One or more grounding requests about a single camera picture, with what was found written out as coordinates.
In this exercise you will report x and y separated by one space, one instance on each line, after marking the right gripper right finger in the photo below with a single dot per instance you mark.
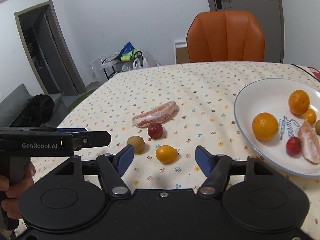
218 169

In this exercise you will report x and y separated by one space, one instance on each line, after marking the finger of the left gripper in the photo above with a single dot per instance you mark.
71 130
90 139

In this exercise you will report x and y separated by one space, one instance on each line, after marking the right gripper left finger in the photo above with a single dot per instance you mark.
109 169

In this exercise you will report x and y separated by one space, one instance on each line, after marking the brown longan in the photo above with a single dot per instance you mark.
138 144
317 127

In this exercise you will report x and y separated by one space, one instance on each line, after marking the small yellow kumquat front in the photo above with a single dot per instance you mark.
166 154

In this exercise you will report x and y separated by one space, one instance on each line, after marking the small yellow kumquat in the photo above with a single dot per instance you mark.
310 116
166 154

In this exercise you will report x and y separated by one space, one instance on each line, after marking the red cherry fruit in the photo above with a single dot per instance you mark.
155 130
293 146

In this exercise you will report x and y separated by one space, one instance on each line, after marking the large orange front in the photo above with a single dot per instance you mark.
264 126

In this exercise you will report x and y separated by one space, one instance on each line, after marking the large orange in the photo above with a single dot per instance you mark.
299 102
264 126

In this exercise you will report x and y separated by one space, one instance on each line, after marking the pomelo segment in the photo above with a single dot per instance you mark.
159 114
309 142

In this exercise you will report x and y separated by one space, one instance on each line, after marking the large orange back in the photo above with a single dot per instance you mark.
299 102

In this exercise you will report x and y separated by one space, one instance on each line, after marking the small yellow kumquat back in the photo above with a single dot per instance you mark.
310 116

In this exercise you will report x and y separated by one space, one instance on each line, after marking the person's left hand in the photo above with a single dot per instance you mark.
13 192

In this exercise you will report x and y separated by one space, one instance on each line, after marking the black bag on sofa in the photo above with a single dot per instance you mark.
39 110

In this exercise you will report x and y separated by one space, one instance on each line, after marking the grey sofa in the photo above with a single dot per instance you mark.
13 109

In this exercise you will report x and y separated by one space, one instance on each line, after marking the floral patterned tablecloth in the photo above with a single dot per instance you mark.
204 93

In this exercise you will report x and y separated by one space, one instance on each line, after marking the black shelf rack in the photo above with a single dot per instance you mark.
112 65

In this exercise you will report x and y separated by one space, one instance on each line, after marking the white plastic bag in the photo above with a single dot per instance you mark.
135 65

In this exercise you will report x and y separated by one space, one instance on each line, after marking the blue snack bag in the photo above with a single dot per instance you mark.
126 49

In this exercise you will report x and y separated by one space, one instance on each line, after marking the dark open doorway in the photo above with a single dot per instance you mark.
46 50

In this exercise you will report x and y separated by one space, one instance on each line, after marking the orange leather chair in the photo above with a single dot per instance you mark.
225 36

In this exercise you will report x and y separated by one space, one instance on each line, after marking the red table mat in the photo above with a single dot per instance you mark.
316 72

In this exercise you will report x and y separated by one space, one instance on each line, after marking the grey door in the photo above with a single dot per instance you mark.
269 14

